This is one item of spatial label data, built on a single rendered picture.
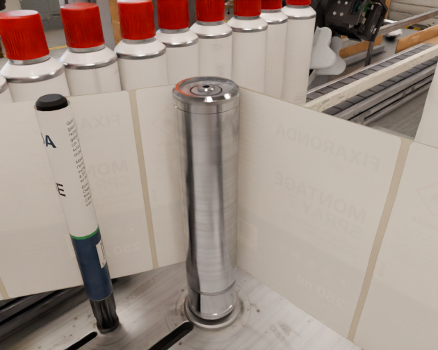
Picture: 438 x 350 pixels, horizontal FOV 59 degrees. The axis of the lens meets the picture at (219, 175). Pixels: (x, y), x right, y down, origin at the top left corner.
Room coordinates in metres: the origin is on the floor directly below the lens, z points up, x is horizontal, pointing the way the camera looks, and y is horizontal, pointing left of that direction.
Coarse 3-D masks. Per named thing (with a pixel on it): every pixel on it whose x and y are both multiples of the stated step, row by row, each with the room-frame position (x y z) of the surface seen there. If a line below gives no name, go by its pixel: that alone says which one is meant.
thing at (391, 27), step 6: (426, 12) 0.98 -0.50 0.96; (432, 12) 0.99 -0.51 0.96; (408, 18) 0.92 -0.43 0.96; (414, 18) 0.93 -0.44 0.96; (420, 18) 0.95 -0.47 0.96; (426, 18) 0.97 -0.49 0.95; (390, 24) 0.86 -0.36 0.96; (396, 24) 0.87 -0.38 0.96; (402, 24) 0.89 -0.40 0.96; (408, 24) 0.91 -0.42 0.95; (384, 30) 0.83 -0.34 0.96; (390, 30) 0.85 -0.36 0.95; (342, 42) 0.73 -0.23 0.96; (348, 42) 0.74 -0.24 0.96; (354, 42) 0.75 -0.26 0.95; (342, 48) 0.73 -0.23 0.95
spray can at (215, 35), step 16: (208, 0) 0.46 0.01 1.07; (224, 0) 0.47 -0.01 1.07; (208, 16) 0.46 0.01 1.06; (224, 16) 0.47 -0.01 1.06; (208, 32) 0.45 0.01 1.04; (224, 32) 0.45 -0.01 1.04; (208, 48) 0.45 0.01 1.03; (224, 48) 0.45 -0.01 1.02; (208, 64) 0.45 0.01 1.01; (224, 64) 0.45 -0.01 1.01
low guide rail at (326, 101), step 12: (432, 48) 0.85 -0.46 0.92; (408, 60) 0.76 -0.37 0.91; (420, 60) 0.80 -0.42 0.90; (384, 72) 0.70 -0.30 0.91; (396, 72) 0.73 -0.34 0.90; (348, 84) 0.63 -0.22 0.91; (360, 84) 0.64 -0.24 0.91; (372, 84) 0.67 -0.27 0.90; (324, 96) 0.58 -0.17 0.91; (336, 96) 0.59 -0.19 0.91; (348, 96) 0.62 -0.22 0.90; (312, 108) 0.55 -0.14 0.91; (324, 108) 0.57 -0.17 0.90
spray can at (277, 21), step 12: (264, 0) 0.53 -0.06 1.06; (276, 0) 0.53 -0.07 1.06; (264, 12) 0.53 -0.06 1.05; (276, 12) 0.53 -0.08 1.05; (276, 24) 0.52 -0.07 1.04; (276, 36) 0.52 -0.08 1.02; (276, 48) 0.52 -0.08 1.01; (276, 60) 0.52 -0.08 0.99; (276, 72) 0.52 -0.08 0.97; (264, 84) 0.52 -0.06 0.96; (276, 84) 0.52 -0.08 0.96; (276, 96) 0.52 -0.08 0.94
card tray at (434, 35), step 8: (416, 32) 1.19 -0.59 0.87; (424, 32) 1.22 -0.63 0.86; (432, 32) 1.27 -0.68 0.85; (400, 40) 1.12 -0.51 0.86; (408, 40) 1.15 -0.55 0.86; (416, 40) 1.19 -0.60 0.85; (424, 40) 1.23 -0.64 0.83; (432, 40) 1.24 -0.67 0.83; (400, 48) 1.13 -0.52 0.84; (408, 48) 1.15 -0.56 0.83
